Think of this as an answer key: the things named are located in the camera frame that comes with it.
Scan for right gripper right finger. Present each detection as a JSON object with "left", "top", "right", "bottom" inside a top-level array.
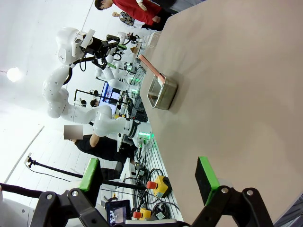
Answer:
[{"left": 191, "top": 156, "right": 275, "bottom": 227}]

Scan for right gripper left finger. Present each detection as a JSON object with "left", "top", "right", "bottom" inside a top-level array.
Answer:
[{"left": 30, "top": 157, "right": 108, "bottom": 227}]

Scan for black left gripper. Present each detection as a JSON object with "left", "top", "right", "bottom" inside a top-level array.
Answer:
[{"left": 88, "top": 34, "right": 128, "bottom": 71}]

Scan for white robot arms behind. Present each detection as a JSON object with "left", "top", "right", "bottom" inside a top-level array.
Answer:
[{"left": 94, "top": 30, "right": 142, "bottom": 88}]

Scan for operator in black shirt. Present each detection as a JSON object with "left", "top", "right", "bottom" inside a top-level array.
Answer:
[{"left": 63, "top": 125, "right": 138, "bottom": 166}]

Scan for person in patterned shirt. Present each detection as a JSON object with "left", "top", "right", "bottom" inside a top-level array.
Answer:
[{"left": 112, "top": 11, "right": 136, "bottom": 26}]

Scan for small black display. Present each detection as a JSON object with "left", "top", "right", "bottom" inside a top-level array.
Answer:
[{"left": 105, "top": 200, "right": 132, "bottom": 225}]

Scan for computer monitor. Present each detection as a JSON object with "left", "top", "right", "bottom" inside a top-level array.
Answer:
[{"left": 101, "top": 81, "right": 122, "bottom": 107}]

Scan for yellow emergency stop button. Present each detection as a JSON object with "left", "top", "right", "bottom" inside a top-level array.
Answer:
[
  {"left": 132, "top": 207, "right": 153, "bottom": 221},
  {"left": 146, "top": 175, "right": 172, "bottom": 199}
]

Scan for person in red top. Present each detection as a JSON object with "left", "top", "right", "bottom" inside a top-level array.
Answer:
[{"left": 94, "top": 0, "right": 172, "bottom": 31}]

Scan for steel rectangular container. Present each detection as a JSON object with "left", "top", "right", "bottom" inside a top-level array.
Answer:
[{"left": 146, "top": 75, "right": 178, "bottom": 111}]

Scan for person in white shirt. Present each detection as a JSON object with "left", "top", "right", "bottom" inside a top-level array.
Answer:
[{"left": 136, "top": 0, "right": 177, "bottom": 10}]

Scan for round ceiling lamp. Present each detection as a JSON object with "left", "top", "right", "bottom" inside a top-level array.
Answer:
[{"left": 6, "top": 66, "right": 23, "bottom": 83}]

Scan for black camera pole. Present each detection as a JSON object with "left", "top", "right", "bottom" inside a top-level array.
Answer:
[{"left": 25, "top": 157, "right": 148, "bottom": 191}]

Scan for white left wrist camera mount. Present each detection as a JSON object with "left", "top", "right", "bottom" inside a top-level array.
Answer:
[{"left": 80, "top": 28, "right": 96, "bottom": 48}]

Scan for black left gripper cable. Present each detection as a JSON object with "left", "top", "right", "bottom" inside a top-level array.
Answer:
[{"left": 69, "top": 55, "right": 97, "bottom": 72}]

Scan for white slotted base plate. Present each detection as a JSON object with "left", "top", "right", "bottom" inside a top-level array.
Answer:
[{"left": 118, "top": 137, "right": 184, "bottom": 223}]

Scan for black right arm cable sleeve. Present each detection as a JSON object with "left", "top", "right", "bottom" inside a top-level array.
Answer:
[{"left": 0, "top": 182, "right": 45, "bottom": 200}]

